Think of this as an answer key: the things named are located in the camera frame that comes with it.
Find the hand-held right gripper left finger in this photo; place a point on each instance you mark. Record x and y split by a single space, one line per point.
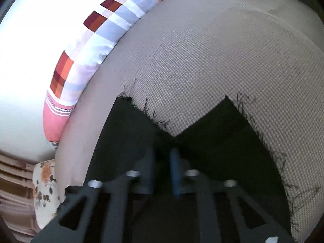
149 176

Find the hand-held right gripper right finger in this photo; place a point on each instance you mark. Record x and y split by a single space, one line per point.
175 172

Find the black pants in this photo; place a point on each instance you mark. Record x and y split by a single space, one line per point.
131 136

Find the floral patterned cushion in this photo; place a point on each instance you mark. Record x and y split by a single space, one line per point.
44 182

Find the brown striped cloth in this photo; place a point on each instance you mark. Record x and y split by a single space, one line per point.
15 195

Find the plaid pillow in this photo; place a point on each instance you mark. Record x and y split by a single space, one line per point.
101 45

